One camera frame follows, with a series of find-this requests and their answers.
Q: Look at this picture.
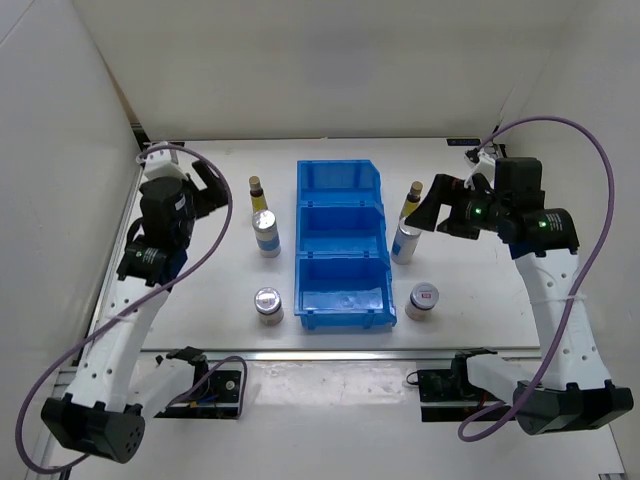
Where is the blue three-compartment plastic bin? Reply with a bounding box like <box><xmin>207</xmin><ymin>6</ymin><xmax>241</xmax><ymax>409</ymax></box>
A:
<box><xmin>294</xmin><ymin>160</ymin><xmax>397</xmax><ymax>331</ymax></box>

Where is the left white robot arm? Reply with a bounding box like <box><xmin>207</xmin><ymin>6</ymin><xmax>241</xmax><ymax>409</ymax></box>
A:
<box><xmin>41</xmin><ymin>155</ymin><xmax>232</xmax><ymax>464</ymax></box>

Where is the tall silver-lid shaker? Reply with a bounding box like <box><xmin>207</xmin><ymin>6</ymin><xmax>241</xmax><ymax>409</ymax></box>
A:
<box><xmin>391</xmin><ymin>217</ymin><xmax>422</xmax><ymax>265</ymax></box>
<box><xmin>252</xmin><ymin>209</ymin><xmax>281</xmax><ymax>258</ymax></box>

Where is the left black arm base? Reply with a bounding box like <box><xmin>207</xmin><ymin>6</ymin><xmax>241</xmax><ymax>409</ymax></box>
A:
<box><xmin>155</xmin><ymin>346</ymin><xmax>249</xmax><ymax>419</ymax></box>

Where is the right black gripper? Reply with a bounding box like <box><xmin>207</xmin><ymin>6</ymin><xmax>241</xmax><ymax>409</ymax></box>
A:
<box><xmin>405</xmin><ymin>174</ymin><xmax>509</xmax><ymax>240</ymax></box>

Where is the right blue corner label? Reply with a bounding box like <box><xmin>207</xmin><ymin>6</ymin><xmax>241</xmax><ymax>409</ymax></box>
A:
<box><xmin>446</xmin><ymin>138</ymin><xmax>481</xmax><ymax>148</ymax></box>

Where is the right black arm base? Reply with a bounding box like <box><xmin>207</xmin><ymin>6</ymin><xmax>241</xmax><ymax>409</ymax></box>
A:
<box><xmin>407</xmin><ymin>349</ymin><xmax>529</xmax><ymax>423</ymax></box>

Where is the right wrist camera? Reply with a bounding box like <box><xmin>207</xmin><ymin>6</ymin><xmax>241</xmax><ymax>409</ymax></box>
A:
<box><xmin>494</xmin><ymin>157</ymin><xmax>545</xmax><ymax>212</ymax></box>

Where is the front aluminium rail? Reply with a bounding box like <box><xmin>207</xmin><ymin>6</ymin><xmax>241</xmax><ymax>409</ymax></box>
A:
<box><xmin>139</xmin><ymin>348</ymin><xmax>546</xmax><ymax>362</ymax></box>

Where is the short spice jar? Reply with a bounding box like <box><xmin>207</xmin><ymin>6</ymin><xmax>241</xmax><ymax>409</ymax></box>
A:
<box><xmin>254</xmin><ymin>287</ymin><xmax>284</xmax><ymax>326</ymax></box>
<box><xmin>405</xmin><ymin>282</ymin><xmax>439</xmax><ymax>321</ymax></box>

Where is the yellow cork-top bottle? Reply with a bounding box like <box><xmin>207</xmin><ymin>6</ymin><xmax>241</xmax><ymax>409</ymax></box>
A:
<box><xmin>249</xmin><ymin>175</ymin><xmax>268</xmax><ymax>213</ymax></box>
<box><xmin>399</xmin><ymin>181</ymin><xmax>423</xmax><ymax>219</ymax></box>

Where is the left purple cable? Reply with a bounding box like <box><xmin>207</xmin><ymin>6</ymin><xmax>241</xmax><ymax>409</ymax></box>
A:
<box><xmin>14</xmin><ymin>144</ymin><xmax>235</xmax><ymax>475</ymax></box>

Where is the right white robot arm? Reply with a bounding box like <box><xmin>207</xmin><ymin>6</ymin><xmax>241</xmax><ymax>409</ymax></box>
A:
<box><xmin>407</xmin><ymin>173</ymin><xmax>634</xmax><ymax>442</ymax></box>

